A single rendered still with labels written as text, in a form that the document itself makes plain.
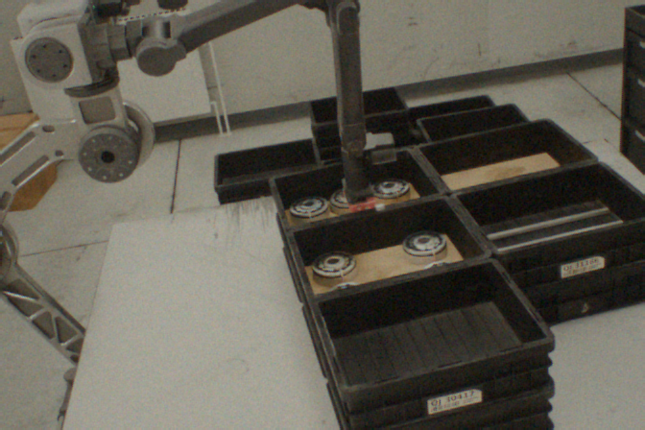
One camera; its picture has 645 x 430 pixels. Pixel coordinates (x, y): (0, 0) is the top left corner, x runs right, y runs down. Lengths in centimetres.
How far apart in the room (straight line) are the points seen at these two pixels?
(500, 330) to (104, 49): 96
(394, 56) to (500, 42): 65
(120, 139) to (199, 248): 54
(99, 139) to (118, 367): 54
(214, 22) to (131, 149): 48
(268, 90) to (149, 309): 294
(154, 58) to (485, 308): 85
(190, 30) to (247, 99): 334
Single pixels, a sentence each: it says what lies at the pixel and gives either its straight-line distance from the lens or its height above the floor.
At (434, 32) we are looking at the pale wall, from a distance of 499.
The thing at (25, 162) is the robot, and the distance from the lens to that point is 218.
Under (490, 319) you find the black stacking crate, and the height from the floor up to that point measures 83.
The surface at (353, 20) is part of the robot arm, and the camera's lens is 164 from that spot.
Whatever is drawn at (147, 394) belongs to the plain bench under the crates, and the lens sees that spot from 192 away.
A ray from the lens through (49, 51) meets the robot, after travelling 168.
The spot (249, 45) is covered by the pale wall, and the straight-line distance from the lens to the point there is 487.
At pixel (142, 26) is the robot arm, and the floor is 147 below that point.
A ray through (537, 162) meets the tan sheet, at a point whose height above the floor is 83.
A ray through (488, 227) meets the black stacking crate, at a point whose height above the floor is 83.
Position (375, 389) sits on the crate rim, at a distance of 145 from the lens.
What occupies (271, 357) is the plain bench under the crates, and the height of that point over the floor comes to 70.
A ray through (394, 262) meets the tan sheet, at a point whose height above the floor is 83.
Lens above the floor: 188
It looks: 29 degrees down
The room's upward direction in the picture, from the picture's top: 9 degrees counter-clockwise
